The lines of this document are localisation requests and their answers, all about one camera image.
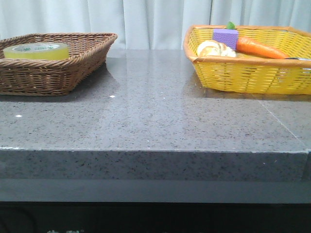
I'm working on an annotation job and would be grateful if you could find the dark object in basket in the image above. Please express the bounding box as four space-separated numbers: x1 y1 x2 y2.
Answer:
285 57 311 61

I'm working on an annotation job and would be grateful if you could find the yellowish clear tape roll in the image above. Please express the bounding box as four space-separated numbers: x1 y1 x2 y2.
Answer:
3 42 69 60

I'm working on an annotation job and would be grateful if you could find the yellow woven basket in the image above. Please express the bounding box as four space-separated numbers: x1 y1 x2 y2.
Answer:
183 25 311 95

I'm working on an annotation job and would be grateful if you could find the orange toy carrot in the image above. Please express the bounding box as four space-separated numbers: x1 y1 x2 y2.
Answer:
236 36 289 59

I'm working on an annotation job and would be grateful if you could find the toy bread roll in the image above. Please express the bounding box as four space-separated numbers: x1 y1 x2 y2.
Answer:
196 40 237 57

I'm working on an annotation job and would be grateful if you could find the brown wicker basket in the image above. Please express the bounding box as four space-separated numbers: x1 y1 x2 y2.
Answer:
0 33 118 96

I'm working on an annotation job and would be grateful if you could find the white curtain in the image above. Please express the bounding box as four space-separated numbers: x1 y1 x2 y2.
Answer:
0 0 311 50

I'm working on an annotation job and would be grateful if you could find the purple sponge block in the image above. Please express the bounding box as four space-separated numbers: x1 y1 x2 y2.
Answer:
212 29 239 50

